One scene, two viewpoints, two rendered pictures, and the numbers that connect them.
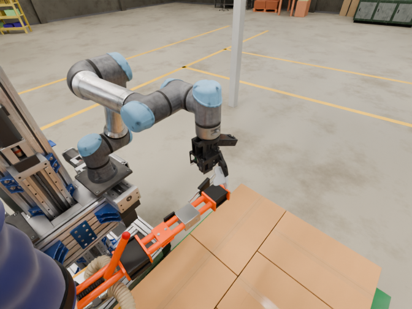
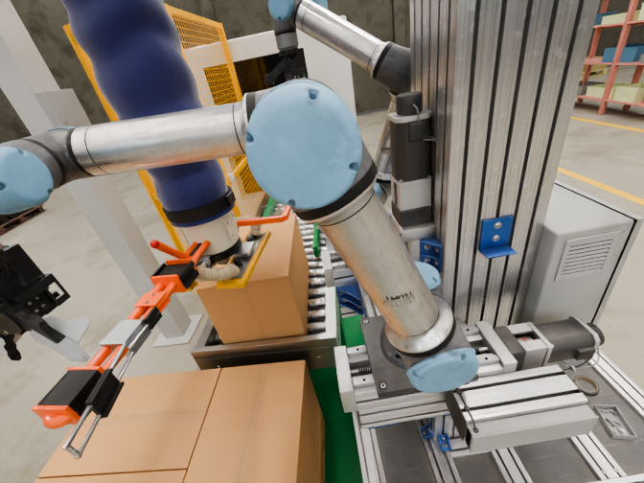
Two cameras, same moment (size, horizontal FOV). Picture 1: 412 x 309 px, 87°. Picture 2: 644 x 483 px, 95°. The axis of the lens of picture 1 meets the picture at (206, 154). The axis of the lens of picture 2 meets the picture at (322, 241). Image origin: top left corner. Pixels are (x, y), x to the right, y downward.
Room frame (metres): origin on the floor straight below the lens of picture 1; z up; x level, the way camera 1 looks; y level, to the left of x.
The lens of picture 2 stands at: (1.13, 0.15, 1.67)
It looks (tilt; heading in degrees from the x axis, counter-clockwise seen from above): 31 degrees down; 143
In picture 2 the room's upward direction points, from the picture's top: 11 degrees counter-clockwise
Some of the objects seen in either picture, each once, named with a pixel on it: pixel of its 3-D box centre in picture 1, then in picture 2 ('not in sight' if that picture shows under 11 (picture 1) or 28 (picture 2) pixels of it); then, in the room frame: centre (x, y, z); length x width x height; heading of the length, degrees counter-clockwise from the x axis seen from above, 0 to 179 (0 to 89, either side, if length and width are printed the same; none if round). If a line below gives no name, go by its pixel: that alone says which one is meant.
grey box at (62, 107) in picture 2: not in sight; (72, 121); (-1.03, 0.28, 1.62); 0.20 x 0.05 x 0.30; 137
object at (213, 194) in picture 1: (216, 195); (75, 394); (0.53, -0.03, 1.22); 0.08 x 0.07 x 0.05; 131
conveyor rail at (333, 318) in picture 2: not in sight; (331, 230); (-0.49, 1.47, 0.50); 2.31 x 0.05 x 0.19; 137
